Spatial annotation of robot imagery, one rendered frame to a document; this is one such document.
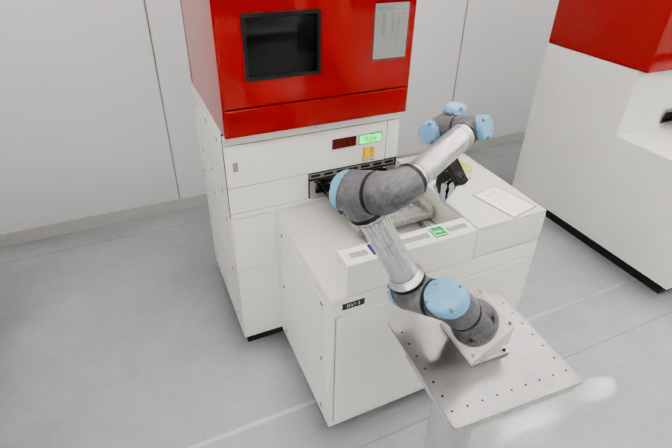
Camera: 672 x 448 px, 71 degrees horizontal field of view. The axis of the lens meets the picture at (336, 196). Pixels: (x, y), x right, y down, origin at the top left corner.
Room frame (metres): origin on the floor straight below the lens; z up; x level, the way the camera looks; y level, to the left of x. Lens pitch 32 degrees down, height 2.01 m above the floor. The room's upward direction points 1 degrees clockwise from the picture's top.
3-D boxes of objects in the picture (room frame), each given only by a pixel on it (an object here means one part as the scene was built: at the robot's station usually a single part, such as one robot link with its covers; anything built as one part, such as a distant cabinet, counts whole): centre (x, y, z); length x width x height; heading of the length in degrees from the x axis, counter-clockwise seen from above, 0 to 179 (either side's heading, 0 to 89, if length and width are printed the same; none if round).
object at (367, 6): (2.17, 0.22, 1.52); 0.81 x 0.75 x 0.59; 115
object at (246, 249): (2.19, 0.23, 0.41); 0.82 x 0.71 x 0.82; 115
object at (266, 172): (1.88, 0.09, 1.02); 0.82 x 0.03 x 0.40; 115
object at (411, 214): (1.67, -0.24, 0.87); 0.36 x 0.08 x 0.03; 115
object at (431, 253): (1.40, -0.27, 0.89); 0.55 x 0.09 x 0.14; 115
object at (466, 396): (1.05, -0.46, 0.75); 0.45 x 0.44 x 0.13; 21
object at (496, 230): (1.84, -0.57, 0.89); 0.62 x 0.35 x 0.14; 25
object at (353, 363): (1.70, -0.30, 0.41); 0.97 x 0.64 x 0.82; 115
